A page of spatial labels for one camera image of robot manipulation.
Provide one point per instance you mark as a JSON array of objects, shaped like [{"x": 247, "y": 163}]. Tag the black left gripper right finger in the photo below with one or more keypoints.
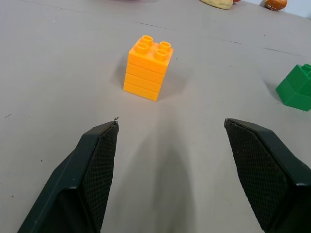
[{"x": 264, "y": 174}]

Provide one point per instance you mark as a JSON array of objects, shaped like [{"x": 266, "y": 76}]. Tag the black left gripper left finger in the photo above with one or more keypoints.
[{"x": 80, "y": 179}]

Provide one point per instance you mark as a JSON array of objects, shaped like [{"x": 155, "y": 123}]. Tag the green toy brick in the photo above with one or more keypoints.
[{"x": 296, "y": 89}]

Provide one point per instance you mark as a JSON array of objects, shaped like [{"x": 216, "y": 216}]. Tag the orange toy brick stack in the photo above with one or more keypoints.
[{"x": 148, "y": 70}]

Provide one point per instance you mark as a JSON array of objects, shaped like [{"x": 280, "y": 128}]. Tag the toy hamburger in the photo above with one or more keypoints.
[{"x": 275, "y": 4}]

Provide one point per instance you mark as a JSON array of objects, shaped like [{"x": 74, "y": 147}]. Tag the pale yellow toy food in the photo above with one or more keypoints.
[{"x": 218, "y": 3}]

